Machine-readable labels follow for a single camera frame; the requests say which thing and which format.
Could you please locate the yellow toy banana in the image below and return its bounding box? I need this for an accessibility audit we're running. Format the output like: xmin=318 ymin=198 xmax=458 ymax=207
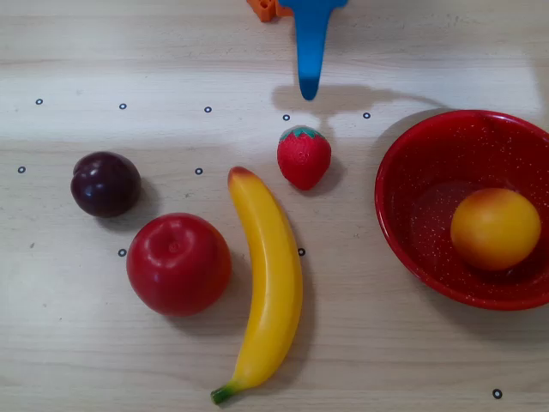
xmin=209 ymin=166 xmax=305 ymax=405

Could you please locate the yellow orange toy peach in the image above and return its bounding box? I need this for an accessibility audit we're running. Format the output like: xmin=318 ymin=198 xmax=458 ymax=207
xmin=449 ymin=187 xmax=542 ymax=271

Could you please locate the red toy strawberry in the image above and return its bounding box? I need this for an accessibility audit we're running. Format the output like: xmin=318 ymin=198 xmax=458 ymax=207
xmin=276 ymin=125 xmax=333 ymax=191

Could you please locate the red speckled bowl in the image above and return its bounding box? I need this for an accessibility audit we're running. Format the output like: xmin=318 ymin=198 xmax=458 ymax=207
xmin=374 ymin=109 xmax=549 ymax=312

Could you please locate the red toy apple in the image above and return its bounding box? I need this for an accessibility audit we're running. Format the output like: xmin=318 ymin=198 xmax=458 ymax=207
xmin=125 ymin=212 xmax=233 ymax=318

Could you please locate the dark purple toy plum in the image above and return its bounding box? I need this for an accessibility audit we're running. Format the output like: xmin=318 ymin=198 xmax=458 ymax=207
xmin=69 ymin=150 xmax=142 ymax=218

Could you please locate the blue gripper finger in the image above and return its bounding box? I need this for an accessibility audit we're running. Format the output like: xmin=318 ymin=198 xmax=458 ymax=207
xmin=293 ymin=8 xmax=331 ymax=102

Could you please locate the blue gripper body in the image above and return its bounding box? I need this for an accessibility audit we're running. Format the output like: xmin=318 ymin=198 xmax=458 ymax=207
xmin=278 ymin=0 xmax=351 ymax=10

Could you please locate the orange robot base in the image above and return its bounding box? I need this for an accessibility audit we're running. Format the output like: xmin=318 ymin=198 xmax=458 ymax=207
xmin=246 ymin=0 xmax=295 ymax=23

